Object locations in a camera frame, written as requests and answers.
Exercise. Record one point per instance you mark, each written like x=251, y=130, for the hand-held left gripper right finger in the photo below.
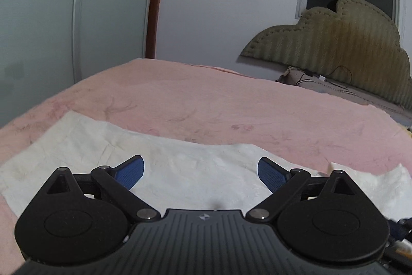
x=269, y=175

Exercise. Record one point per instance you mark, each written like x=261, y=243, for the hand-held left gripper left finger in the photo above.
x=132, y=172

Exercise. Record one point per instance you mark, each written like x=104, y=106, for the white pants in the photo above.
x=193, y=172

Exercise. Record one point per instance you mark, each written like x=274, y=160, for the pink floral blanket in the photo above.
x=206, y=101

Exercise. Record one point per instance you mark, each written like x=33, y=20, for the beige pillow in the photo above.
x=354, y=94

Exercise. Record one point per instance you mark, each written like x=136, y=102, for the olive padded headboard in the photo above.
x=341, y=43

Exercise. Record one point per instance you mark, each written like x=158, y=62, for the white wardrobe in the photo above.
x=41, y=20

